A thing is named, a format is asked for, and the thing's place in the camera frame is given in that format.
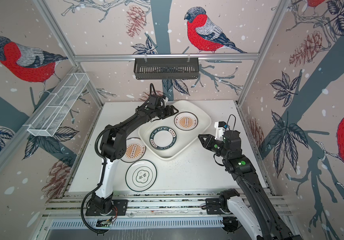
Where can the white mesh wall shelf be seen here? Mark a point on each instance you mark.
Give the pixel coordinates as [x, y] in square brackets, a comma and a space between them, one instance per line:
[51, 117]

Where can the black wire wall basket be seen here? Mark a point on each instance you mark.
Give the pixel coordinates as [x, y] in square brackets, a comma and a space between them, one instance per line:
[167, 69]

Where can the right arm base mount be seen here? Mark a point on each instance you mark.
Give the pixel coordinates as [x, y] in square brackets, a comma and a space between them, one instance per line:
[212, 207]

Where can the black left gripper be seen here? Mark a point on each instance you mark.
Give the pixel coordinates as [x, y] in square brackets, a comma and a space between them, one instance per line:
[168, 113]

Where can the black rim flower plate front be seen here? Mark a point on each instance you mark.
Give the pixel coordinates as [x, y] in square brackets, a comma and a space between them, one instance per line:
[141, 176]

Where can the green rim plate front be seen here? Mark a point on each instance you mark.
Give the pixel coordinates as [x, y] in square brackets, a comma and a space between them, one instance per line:
[163, 138]

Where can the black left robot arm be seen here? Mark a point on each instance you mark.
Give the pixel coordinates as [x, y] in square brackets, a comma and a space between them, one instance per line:
[111, 145]

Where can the orange sunburst plate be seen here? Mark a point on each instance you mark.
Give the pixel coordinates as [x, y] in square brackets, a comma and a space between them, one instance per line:
[135, 150]

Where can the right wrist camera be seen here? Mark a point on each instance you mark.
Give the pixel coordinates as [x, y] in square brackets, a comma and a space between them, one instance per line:
[224, 129]

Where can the white plastic bin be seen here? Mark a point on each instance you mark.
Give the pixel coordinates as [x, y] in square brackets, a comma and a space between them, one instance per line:
[184, 138]

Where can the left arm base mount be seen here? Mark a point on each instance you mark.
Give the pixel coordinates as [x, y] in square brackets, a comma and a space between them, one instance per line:
[98, 208]

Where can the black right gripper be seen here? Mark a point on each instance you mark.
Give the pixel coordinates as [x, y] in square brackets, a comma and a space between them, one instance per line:
[208, 143]

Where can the aluminium rail base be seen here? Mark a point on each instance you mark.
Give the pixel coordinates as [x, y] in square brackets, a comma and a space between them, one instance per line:
[140, 205]

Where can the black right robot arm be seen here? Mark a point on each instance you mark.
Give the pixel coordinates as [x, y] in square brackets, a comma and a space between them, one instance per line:
[260, 219]

